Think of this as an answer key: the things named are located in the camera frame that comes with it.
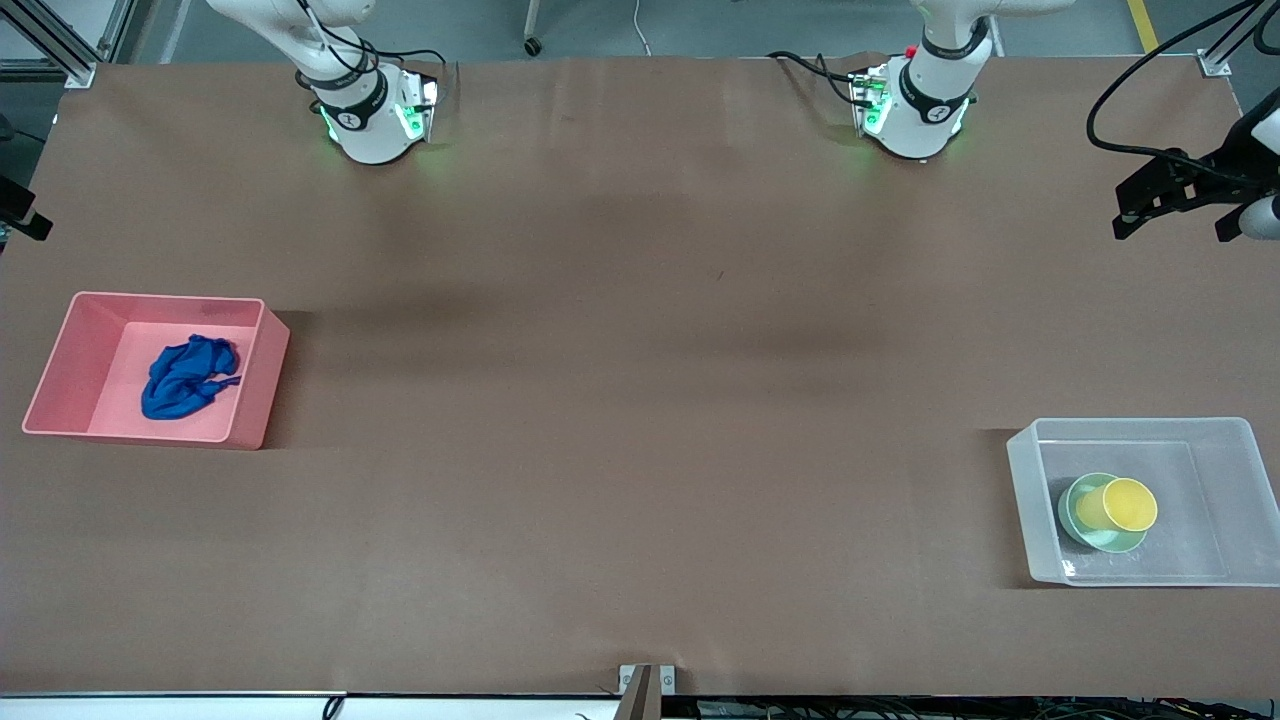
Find blue glove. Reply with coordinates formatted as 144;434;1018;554
140;335;242;421

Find yellow cup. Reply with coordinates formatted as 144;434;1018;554
1075;477;1159;533

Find mint green bowl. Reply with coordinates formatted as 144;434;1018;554
1058;472;1149;554

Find clear plastic box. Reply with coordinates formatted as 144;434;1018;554
1006;417;1280;588

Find pink plastic bin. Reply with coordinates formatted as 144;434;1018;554
22;291;292;451

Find paper table cover sheet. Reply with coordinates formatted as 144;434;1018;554
0;50;1280;699

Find aluminium frame profile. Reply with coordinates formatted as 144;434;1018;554
0;0;136;87
1197;0;1273;77

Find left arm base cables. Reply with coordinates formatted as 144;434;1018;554
767;50;867;103

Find white table edge rail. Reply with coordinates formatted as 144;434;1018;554
0;690;626;720

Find metal table edge bracket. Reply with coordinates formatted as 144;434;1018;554
618;664;677;720

